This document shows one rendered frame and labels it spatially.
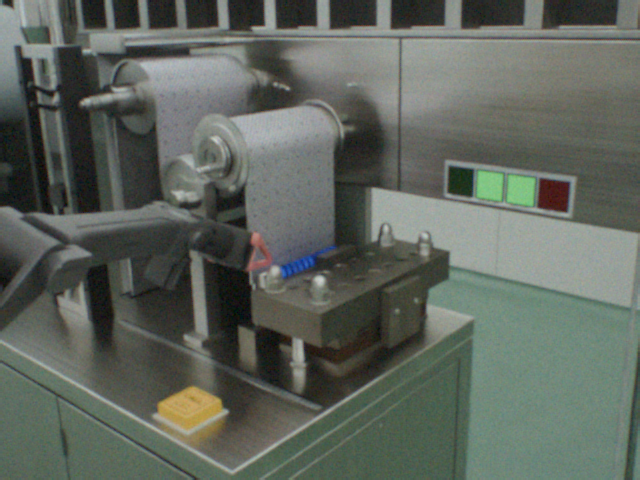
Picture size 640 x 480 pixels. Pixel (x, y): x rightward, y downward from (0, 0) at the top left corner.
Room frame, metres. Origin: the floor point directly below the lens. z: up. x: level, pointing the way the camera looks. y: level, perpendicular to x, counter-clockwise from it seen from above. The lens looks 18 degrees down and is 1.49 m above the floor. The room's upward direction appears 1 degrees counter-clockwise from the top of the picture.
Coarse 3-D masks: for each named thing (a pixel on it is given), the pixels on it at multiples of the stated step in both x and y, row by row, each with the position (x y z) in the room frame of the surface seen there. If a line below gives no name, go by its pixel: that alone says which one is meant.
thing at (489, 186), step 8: (480, 176) 1.27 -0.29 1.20; (488, 176) 1.26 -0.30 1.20; (496, 176) 1.25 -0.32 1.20; (480, 184) 1.27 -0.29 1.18; (488, 184) 1.26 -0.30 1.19; (496, 184) 1.25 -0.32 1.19; (480, 192) 1.27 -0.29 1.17; (488, 192) 1.26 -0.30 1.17; (496, 192) 1.25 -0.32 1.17; (496, 200) 1.25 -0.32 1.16
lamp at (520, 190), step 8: (512, 176) 1.23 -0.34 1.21; (520, 176) 1.22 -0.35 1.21; (512, 184) 1.23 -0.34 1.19; (520, 184) 1.22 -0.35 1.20; (528, 184) 1.21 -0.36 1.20; (512, 192) 1.23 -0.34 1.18; (520, 192) 1.22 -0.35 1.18; (528, 192) 1.21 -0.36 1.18; (512, 200) 1.23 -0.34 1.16; (520, 200) 1.22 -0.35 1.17; (528, 200) 1.21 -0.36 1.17
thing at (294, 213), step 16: (288, 176) 1.29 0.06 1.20; (304, 176) 1.33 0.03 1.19; (320, 176) 1.36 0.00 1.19; (256, 192) 1.23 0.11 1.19; (272, 192) 1.26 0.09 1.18; (288, 192) 1.29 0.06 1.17; (304, 192) 1.32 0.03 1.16; (320, 192) 1.36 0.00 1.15; (256, 208) 1.23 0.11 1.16; (272, 208) 1.26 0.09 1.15; (288, 208) 1.29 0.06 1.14; (304, 208) 1.32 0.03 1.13; (320, 208) 1.36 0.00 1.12; (256, 224) 1.23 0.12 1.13; (272, 224) 1.26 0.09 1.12; (288, 224) 1.29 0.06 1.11; (304, 224) 1.32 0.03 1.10; (320, 224) 1.36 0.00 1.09; (272, 240) 1.26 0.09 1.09; (288, 240) 1.29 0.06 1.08; (304, 240) 1.32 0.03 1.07; (320, 240) 1.36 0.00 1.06; (256, 256) 1.22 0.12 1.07; (272, 256) 1.25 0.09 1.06; (288, 256) 1.29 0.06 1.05; (304, 256) 1.32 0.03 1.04; (256, 272) 1.22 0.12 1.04
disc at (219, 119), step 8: (208, 120) 1.26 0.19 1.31; (216, 120) 1.25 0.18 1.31; (224, 120) 1.24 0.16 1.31; (200, 128) 1.28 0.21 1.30; (232, 128) 1.22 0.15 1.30; (240, 136) 1.21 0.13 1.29; (192, 144) 1.30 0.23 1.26; (240, 144) 1.21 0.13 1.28; (192, 152) 1.30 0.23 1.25; (240, 152) 1.21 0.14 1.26; (248, 152) 1.21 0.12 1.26; (248, 160) 1.20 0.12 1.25; (248, 168) 1.20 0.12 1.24; (200, 176) 1.29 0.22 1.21; (240, 176) 1.22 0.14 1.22; (240, 184) 1.22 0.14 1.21; (216, 192) 1.26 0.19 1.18; (224, 192) 1.24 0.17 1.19; (232, 192) 1.23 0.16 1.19
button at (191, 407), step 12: (180, 396) 0.99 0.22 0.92; (192, 396) 0.99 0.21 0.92; (204, 396) 0.98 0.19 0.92; (168, 408) 0.95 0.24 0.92; (180, 408) 0.95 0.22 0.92; (192, 408) 0.95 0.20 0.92; (204, 408) 0.95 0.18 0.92; (216, 408) 0.97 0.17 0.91; (168, 420) 0.95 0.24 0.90; (180, 420) 0.93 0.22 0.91; (192, 420) 0.93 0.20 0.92; (204, 420) 0.95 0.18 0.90
